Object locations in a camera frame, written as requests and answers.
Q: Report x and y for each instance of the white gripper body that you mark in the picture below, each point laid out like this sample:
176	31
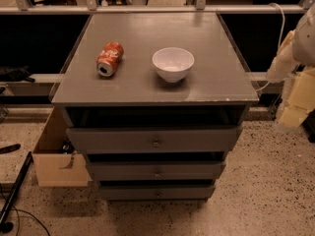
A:
305	38

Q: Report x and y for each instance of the cardboard box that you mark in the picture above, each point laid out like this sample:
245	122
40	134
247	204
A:
56	164

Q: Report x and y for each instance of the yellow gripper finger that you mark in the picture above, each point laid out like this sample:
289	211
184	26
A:
298	98

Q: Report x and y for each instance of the grey bottom drawer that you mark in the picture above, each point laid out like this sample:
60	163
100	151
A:
158	193

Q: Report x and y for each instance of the black object on ledge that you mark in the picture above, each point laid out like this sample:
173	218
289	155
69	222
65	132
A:
15	74

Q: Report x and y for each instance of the grey top drawer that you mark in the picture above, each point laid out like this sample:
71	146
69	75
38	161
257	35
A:
146	140

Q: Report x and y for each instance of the grey drawer cabinet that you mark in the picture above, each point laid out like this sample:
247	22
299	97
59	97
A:
215	93

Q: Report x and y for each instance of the white bowl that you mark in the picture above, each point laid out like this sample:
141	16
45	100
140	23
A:
172	63

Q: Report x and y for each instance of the grey drawer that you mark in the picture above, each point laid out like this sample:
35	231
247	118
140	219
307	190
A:
155	170
158	193
146	140

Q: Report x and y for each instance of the black pole on floor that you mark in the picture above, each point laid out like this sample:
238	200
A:
13	192

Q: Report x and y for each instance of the orange soda can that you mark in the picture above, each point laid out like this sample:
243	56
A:
109	58

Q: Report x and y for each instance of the metal railing frame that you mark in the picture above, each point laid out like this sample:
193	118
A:
216	6

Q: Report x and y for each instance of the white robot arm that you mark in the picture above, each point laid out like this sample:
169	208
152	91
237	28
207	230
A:
303	48

